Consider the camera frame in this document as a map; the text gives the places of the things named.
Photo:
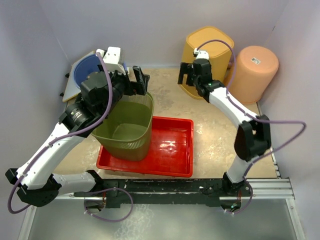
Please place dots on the orange round plastic bucket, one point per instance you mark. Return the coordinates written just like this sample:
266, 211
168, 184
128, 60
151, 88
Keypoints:
255, 68

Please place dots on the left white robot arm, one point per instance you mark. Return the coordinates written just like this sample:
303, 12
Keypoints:
34, 182

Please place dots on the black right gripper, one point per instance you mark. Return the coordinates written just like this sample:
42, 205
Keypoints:
185, 68

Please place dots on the aluminium frame rail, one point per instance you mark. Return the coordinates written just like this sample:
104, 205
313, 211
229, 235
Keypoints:
175, 208

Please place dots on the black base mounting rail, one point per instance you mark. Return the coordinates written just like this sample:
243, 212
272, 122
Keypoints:
198, 191

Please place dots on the blue round plastic bucket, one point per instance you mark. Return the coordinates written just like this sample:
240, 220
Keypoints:
84, 67

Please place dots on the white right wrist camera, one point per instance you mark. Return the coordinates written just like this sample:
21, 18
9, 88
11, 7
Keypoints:
200, 54

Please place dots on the green mesh waste basket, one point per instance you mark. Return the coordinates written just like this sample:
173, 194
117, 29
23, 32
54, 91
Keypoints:
126, 133

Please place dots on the red plastic tray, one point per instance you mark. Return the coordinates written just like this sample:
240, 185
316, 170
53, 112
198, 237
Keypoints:
170, 152

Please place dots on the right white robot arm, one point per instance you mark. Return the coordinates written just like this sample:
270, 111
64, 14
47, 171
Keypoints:
253, 137

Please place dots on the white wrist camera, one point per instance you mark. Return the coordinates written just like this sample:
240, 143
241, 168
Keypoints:
200, 54
113, 59

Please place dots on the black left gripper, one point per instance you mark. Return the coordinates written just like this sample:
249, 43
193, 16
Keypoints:
141, 79

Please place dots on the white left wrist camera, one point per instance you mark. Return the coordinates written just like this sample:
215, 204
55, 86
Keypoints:
113, 59

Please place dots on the yellow mesh waste basket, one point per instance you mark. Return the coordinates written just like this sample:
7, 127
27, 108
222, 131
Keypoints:
216, 43

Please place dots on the small whiteboard yellow frame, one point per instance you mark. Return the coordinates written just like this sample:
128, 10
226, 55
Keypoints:
71, 89

